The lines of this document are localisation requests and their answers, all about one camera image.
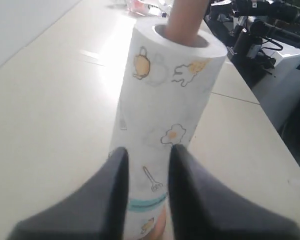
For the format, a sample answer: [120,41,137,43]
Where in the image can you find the clear plastic packaging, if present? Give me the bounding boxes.
[107,0,177,18]

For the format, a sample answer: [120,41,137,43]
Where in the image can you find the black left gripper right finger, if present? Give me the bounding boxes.
[168,144,300,240]

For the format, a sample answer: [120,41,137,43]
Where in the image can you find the black robot equipment background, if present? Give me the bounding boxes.
[204,0,300,88]

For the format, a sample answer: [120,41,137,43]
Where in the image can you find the printed white paper towel roll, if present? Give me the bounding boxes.
[110,17,227,240]

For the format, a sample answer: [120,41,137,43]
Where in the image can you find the wooden paper towel holder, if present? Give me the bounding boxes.
[164,0,209,47]

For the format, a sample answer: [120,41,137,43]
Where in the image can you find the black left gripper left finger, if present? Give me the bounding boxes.
[8,147,129,240]

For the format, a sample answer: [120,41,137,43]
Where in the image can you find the white box background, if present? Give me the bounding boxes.
[252,43,300,130]

